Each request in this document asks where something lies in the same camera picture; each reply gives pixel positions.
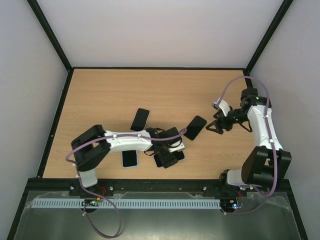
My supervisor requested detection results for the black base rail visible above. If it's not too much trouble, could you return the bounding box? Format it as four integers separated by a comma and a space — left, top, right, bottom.
68, 178, 248, 197

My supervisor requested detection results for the metal tray sheet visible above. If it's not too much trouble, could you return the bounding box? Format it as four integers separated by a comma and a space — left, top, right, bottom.
15, 192, 301, 240

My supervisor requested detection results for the phone in dark case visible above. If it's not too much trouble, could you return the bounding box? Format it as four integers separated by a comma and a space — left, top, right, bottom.
130, 108, 150, 132

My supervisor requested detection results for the black bare phone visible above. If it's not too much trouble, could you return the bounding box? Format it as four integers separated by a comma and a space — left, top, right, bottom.
184, 115, 207, 141

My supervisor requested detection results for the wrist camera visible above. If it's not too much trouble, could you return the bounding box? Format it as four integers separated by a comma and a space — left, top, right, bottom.
168, 142, 186, 153
212, 98, 231, 117

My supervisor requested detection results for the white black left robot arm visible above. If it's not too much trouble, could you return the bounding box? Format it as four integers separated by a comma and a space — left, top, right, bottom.
66, 124, 187, 188

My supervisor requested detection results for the white slotted cable duct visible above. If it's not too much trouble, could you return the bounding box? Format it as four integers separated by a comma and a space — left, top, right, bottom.
31, 198, 221, 210

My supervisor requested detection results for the black phone case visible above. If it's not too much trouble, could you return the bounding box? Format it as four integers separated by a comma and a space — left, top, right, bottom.
153, 151, 185, 169

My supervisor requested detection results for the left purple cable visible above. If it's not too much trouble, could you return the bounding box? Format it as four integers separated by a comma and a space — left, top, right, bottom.
65, 127, 188, 238

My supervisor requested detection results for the phone in light blue case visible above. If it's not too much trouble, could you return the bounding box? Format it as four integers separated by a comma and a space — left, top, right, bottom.
121, 150, 138, 168

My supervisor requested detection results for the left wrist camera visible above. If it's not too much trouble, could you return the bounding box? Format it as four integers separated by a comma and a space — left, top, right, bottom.
168, 142, 186, 153

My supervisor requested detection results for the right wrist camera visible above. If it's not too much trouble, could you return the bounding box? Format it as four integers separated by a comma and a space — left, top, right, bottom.
212, 98, 231, 117

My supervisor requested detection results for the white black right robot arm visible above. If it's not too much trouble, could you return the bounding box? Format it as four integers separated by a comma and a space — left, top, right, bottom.
206, 87, 292, 196

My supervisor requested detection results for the black enclosure frame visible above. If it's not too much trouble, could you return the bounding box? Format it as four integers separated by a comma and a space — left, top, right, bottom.
7, 0, 294, 240

